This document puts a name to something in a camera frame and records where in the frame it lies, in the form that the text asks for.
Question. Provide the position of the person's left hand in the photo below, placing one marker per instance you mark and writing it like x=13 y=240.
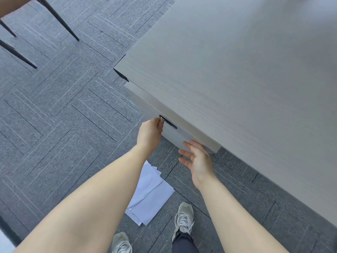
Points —
x=148 y=134

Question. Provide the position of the wooden chair with black legs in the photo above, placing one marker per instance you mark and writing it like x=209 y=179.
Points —
x=15 y=5

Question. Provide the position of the person's right forearm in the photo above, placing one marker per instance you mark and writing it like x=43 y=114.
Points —
x=231 y=216

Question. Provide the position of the person's left white sneaker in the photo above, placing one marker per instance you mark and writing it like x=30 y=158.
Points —
x=121 y=244

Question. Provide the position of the large white paper sheet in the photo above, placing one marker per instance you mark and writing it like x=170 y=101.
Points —
x=156 y=201

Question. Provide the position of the person's right white sneaker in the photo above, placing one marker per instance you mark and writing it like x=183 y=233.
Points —
x=184 y=217

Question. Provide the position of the black drawer lock plate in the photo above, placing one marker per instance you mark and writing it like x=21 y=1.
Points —
x=169 y=124

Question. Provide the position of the person's right hand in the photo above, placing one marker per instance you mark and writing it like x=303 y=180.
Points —
x=201 y=164

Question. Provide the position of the person's right thumb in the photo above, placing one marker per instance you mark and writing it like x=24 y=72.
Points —
x=194 y=145

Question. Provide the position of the person's dark trouser leg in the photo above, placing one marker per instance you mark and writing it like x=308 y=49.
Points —
x=184 y=244

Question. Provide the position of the person's white sneaker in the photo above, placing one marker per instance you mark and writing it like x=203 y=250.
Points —
x=184 y=217
x=121 y=244

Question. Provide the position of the person's left forearm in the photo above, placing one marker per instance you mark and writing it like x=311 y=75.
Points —
x=100 y=197

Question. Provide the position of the white panel with black edge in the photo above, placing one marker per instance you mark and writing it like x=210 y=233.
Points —
x=5 y=243

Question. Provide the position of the grey drawer cabinet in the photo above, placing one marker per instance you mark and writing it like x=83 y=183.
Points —
x=181 y=130

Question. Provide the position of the person's left fingers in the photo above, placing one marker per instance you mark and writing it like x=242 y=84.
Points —
x=160 y=126

